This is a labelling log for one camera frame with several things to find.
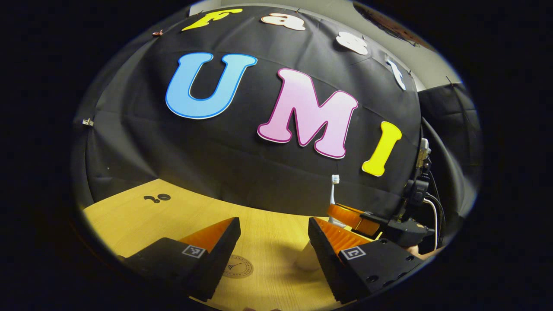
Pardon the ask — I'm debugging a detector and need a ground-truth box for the round cork coaster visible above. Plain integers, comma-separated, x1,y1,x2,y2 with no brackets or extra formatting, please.
222,255,254,279

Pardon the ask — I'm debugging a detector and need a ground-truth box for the wooden desktop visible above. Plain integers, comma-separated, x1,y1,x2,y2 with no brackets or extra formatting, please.
82,178,381,311

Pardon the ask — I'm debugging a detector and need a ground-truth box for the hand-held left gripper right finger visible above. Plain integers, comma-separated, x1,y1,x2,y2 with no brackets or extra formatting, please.
308,217,426,304

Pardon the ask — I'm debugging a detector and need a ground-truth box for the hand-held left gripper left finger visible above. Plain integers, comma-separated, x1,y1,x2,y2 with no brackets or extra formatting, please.
123,217,242,302

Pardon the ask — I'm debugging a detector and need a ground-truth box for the black backdrop cloth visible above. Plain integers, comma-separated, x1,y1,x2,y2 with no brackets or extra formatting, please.
71,4,482,242

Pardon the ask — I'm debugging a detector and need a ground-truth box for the white toothbrush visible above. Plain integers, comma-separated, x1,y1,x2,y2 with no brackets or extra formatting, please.
329,175,346,227

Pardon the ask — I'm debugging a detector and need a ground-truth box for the beige cup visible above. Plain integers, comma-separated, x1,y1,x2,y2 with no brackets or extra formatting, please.
295,240,322,272

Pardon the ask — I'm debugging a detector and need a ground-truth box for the black cable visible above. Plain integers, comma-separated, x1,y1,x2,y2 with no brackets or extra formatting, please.
430,171,446,244

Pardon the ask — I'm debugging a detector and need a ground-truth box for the white cable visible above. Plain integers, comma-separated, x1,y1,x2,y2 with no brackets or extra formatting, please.
425,198,439,251

